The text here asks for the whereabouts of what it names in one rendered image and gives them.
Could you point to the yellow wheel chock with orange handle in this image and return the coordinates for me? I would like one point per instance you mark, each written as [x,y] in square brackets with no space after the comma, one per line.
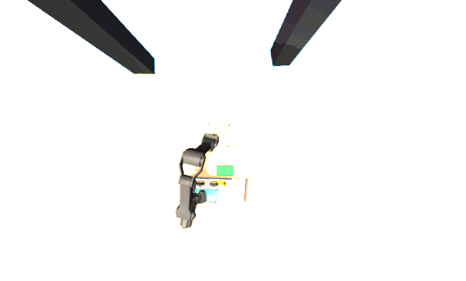
[221,182]

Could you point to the green tray floor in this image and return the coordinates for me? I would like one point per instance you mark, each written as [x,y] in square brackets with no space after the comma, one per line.
[225,171]

